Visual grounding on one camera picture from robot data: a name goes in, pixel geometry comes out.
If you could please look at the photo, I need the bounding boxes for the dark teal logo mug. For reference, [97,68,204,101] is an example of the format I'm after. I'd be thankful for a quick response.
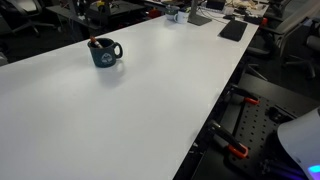
[87,37,124,69]

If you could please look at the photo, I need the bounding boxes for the small white cup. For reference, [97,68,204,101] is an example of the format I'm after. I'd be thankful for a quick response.
[223,5,235,16]

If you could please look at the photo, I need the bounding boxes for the black background desk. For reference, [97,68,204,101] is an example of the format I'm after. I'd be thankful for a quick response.
[45,0,148,36]

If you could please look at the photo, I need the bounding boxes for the yellow red emergency stop button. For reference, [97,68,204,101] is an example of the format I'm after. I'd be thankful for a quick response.
[95,0,108,10]

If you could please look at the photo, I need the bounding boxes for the dark office chair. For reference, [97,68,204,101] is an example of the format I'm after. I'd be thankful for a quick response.
[0,0,56,36]

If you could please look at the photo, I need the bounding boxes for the dark green mug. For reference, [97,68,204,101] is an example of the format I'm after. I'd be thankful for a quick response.
[164,4,181,22]

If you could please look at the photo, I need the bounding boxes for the grey object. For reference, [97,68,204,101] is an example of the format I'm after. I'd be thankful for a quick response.
[0,51,9,68]

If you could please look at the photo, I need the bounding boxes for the white mug with dark print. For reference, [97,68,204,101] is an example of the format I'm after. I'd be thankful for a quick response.
[173,10,190,25]

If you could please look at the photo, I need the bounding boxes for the grey monitor stand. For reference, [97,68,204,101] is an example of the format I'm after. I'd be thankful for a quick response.
[187,0,213,27]

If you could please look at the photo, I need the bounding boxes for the black monitor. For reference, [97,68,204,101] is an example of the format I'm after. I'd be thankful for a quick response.
[205,0,226,11]

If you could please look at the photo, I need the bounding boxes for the black mouse pad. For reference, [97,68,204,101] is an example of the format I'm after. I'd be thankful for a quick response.
[218,19,249,43]

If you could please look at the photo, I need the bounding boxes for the beige clutter pile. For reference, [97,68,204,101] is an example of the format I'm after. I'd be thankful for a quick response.
[229,0,260,10]

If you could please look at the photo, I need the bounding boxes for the black rectangular box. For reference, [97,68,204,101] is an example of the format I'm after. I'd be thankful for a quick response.
[243,13,264,26]

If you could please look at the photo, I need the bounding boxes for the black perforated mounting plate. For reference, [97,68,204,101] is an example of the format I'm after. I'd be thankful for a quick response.
[228,94,298,180]

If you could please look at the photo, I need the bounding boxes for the grey backed office chair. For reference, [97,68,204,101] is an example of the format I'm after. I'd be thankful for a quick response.
[246,0,320,68]

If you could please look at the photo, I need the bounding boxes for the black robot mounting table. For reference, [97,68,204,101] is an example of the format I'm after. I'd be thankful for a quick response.
[191,73,320,180]

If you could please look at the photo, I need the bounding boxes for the black knob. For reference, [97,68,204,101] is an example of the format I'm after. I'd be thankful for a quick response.
[266,106,294,124]

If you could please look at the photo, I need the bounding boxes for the black office chair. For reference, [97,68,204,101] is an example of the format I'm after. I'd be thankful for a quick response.
[283,18,320,80]

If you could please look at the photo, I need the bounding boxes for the black orange-handled clamp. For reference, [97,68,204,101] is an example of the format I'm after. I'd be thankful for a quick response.
[207,119,250,159]
[223,83,260,106]

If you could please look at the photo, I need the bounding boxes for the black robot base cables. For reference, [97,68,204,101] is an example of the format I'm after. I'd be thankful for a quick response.
[259,158,308,180]

